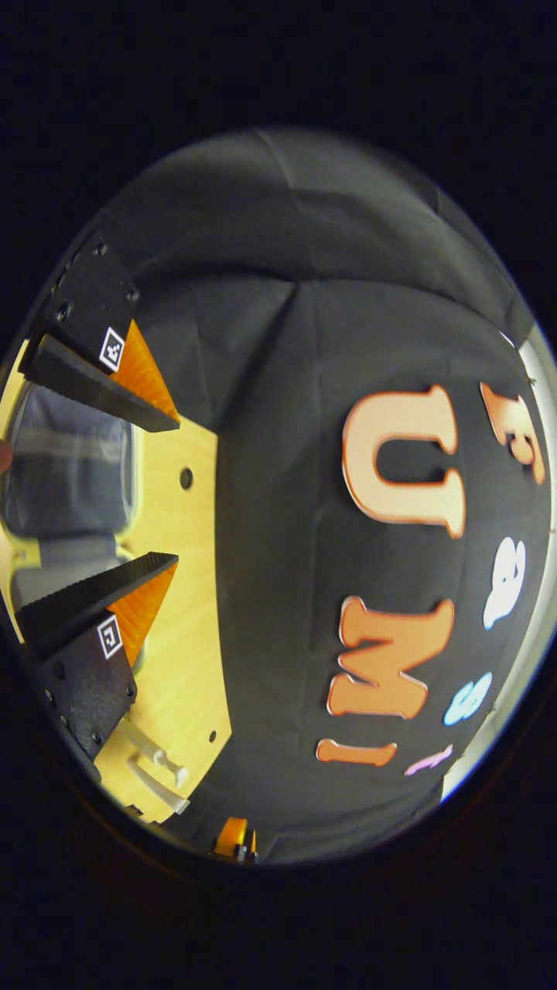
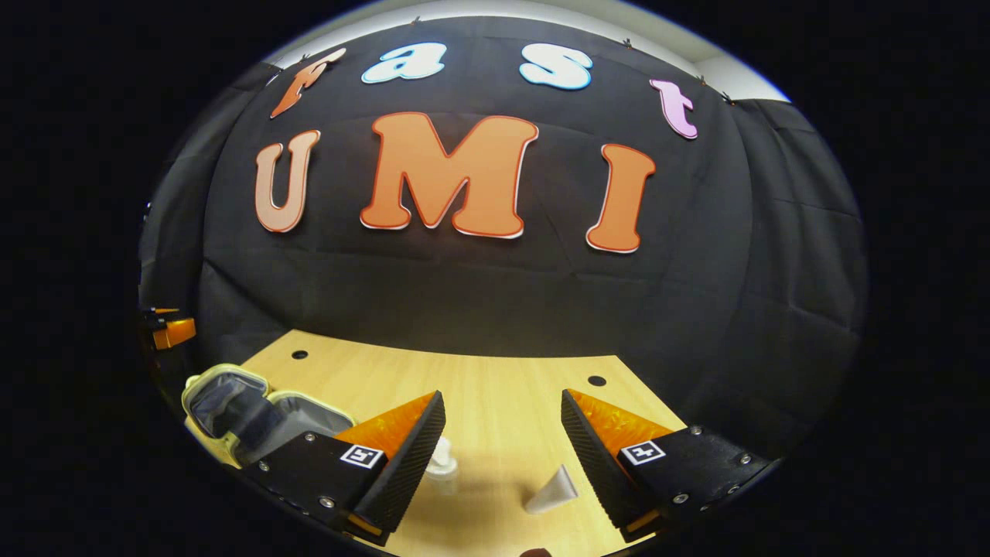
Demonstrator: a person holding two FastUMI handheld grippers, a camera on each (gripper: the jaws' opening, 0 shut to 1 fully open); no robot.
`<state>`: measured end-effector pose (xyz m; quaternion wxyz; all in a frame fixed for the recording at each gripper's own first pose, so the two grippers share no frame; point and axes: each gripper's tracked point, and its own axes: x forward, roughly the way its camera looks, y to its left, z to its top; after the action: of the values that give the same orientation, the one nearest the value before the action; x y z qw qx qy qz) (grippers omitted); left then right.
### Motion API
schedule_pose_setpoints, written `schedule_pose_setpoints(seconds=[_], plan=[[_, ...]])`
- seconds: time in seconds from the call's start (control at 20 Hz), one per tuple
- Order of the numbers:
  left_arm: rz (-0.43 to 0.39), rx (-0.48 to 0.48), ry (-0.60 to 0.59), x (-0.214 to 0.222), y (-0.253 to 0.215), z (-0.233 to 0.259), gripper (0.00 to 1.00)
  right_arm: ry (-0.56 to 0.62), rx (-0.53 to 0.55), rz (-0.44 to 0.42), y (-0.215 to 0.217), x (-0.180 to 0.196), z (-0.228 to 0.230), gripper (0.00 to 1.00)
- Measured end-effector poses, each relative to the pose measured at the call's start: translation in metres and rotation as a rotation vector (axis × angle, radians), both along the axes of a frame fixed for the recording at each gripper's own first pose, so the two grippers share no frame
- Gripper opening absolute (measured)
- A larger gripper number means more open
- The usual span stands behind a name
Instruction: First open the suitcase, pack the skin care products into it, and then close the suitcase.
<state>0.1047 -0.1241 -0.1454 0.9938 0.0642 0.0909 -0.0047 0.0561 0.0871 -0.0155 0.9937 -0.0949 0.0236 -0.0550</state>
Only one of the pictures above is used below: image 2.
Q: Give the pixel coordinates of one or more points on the white squeeze tube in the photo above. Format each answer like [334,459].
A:
[551,493]

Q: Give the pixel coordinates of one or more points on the cream suitcase with grey lining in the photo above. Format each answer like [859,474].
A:
[232,402]

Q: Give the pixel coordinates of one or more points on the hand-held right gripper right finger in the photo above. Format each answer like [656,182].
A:
[595,464]

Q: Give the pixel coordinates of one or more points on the white pump bottle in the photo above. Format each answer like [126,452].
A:
[442,472]

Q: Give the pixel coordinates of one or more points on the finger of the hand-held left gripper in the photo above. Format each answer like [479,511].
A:
[174,331]

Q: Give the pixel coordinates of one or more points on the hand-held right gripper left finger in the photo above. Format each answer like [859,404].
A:
[410,464]

